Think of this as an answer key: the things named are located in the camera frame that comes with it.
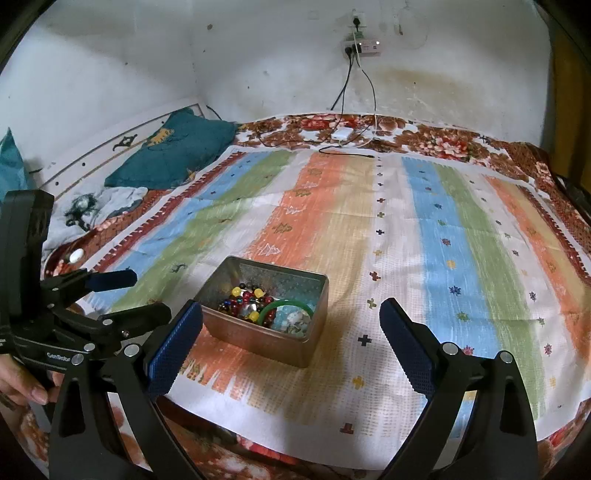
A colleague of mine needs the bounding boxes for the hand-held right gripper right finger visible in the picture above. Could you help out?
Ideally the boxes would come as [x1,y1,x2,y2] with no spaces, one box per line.
[379,298,539,480]

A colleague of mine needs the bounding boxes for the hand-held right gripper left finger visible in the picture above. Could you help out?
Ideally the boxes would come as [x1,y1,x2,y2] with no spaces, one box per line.
[48,299,206,480]

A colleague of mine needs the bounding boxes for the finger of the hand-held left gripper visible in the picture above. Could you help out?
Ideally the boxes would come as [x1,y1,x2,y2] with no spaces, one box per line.
[41,269,138,306]
[55,302,172,354]

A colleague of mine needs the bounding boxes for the metal tin box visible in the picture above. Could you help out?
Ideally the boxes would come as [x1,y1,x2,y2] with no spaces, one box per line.
[196,256,329,368]

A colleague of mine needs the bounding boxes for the yellow and brown bead bracelet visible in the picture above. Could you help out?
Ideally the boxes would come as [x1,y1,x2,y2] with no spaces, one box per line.
[229,285,269,324]

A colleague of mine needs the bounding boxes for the green jade bangle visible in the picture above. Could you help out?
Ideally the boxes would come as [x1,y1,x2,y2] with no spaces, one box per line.
[259,298,319,329]

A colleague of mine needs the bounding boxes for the person's left hand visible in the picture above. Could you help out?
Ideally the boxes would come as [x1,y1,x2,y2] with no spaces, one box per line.
[0,355,65,408]

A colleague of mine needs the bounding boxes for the white crumpled cloth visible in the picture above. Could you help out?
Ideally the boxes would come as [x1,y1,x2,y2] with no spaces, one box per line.
[46,187,149,252]

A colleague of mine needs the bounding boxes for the teal printed pillow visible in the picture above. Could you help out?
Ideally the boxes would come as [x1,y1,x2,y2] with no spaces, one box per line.
[104,108,239,191]

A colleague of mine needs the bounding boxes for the striped colourful mat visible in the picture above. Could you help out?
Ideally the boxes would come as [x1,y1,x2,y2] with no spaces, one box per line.
[76,148,591,439]

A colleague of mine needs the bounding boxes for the white power strip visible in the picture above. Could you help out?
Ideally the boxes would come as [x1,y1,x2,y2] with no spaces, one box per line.
[342,39,383,56]

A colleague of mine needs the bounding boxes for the black tangled cord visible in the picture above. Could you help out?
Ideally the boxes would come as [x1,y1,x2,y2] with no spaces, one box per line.
[64,194,99,228]

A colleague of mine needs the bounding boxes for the light blue bead bracelet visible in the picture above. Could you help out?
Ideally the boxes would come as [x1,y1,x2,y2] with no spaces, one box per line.
[271,304,319,334]

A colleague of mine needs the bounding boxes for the black cable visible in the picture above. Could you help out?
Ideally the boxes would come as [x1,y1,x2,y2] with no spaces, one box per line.
[318,53,377,159]
[256,53,355,148]

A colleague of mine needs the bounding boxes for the white cable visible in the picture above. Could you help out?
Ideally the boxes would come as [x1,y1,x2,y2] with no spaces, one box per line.
[358,113,380,148]

